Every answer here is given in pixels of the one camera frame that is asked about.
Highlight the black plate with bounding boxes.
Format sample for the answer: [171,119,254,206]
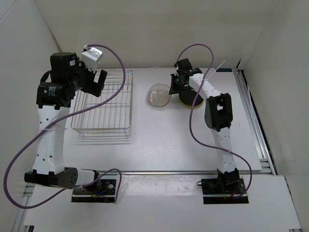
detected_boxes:
[179,89,204,107]

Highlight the green plate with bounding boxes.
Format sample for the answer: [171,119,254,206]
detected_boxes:
[182,102,203,109]

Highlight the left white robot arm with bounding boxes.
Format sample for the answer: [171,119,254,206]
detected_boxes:
[24,47,107,193]

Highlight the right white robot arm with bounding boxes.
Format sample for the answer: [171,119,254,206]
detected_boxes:
[169,58,240,193]

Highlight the white zip tie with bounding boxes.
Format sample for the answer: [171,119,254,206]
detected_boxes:
[205,59,226,81]

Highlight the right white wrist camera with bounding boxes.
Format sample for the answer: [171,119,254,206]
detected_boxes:
[174,62,181,76]

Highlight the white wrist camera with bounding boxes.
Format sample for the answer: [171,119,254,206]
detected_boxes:
[80,45,103,73]
[174,62,181,76]

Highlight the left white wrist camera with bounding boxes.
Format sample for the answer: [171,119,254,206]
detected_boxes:
[80,45,103,73]

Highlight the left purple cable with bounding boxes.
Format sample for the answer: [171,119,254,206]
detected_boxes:
[4,43,126,210]

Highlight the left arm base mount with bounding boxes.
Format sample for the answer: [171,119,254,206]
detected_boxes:
[71,175,118,203]

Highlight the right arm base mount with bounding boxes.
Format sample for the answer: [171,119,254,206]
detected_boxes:
[196,178,249,204]

